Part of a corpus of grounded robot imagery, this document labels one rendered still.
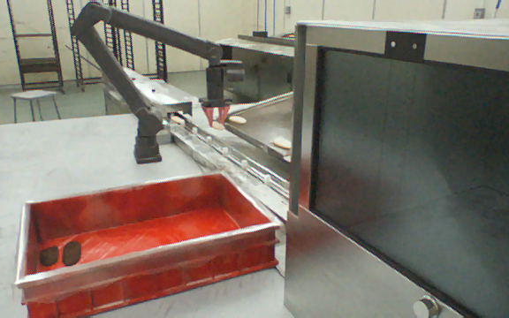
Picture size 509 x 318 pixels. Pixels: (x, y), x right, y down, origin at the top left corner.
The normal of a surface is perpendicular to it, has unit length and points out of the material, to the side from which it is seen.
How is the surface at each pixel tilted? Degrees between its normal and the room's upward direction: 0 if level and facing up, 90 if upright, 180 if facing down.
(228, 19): 91
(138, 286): 90
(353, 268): 91
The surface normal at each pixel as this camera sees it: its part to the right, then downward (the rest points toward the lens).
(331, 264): -0.87, 0.18
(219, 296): 0.00, -0.94
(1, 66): 0.48, 0.31
